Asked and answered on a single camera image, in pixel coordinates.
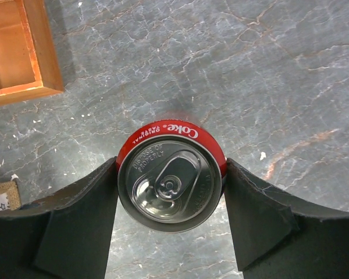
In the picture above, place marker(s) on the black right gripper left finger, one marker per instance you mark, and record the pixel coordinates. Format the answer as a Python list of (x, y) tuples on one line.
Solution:
[(64, 235)]

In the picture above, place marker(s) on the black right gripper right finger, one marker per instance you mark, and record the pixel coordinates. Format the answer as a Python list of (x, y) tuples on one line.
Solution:
[(278, 235)]

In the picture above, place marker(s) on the red coke can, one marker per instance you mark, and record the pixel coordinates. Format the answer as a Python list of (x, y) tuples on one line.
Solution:
[(171, 175)]

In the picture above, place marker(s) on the burlap canvas tote bag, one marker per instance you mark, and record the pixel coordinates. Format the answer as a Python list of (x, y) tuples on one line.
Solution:
[(9, 196)]

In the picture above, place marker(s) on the wooden compartment tray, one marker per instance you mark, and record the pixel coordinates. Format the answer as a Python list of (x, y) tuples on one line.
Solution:
[(29, 66)]

